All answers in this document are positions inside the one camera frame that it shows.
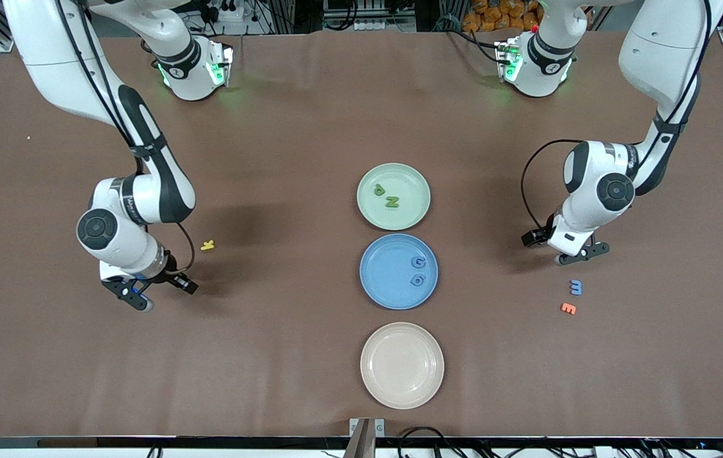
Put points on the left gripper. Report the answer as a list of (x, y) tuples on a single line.
[(538, 236)]

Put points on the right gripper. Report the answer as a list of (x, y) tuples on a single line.
[(174, 275)]

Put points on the blue letter m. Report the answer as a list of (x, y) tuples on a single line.
[(576, 287)]

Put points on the blue letter G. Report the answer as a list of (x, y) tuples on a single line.
[(415, 280), (414, 263)]

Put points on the green letter N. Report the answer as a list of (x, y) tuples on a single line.
[(392, 202)]

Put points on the green letter P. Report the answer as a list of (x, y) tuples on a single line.
[(379, 189)]

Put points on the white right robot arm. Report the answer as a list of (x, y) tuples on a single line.
[(119, 242)]

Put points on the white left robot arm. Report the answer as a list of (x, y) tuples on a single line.
[(667, 51)]

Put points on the yellow letter K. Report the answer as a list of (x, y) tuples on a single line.
[(207, 245)]

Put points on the orange letter E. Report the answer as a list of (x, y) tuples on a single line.
[(568, 308)]

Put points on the light green plate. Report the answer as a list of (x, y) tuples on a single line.
[(409, 213)]

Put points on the blue plate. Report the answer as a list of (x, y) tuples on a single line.
[(387, 273)]

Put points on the beige plate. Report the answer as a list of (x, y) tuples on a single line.
[(402, 366)]

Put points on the orange objects heap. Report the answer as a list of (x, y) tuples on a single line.
[(501, 16)]

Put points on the white power strip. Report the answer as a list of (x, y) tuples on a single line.
[(224, 9)]

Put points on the grey metal equipment rack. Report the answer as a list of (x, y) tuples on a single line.
[(368, 13)]

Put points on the metal table edge bracket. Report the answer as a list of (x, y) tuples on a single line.
[(366, 432)]

